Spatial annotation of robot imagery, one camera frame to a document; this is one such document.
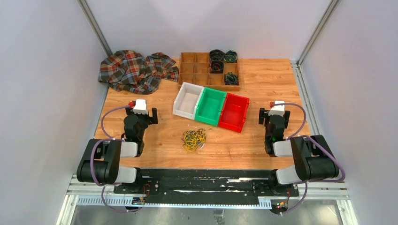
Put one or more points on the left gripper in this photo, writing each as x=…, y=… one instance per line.
x=150, y=120

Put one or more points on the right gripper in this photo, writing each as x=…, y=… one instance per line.
x=264, y=114

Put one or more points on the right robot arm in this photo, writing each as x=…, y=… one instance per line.
x=312, y=156

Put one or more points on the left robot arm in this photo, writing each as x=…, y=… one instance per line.
x=100, y=163

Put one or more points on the red plastic bin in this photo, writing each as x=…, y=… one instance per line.
x=234, y=111

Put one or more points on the white plastic bin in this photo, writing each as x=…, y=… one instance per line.
x=187, y=100

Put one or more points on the rolled green tie bottom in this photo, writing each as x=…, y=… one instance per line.
x=231, y=79

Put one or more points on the plaid cloth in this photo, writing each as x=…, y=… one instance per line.
x=131, y=71

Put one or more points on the green plastic bin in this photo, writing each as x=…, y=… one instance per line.
x=210, y=106

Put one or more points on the wooden compartment tray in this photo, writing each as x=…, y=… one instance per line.
x=194, y=68

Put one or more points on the rolled dark tie middle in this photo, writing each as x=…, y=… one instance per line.
x=216, y=67

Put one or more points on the rolled green tie top-right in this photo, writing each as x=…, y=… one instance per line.
x=230, y=57

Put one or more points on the rolled dark tie top-left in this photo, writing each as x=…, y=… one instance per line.
x=216, y=55

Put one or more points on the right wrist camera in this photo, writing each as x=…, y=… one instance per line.
x=277, y=108

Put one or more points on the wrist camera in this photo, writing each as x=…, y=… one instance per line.
x=138, y=106
x=277, y=108

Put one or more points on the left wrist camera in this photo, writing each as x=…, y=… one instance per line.
x=138, y=106

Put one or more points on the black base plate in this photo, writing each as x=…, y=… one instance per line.
x=206, y=187

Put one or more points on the aluminium rail frame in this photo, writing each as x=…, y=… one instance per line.
x=324, y=204

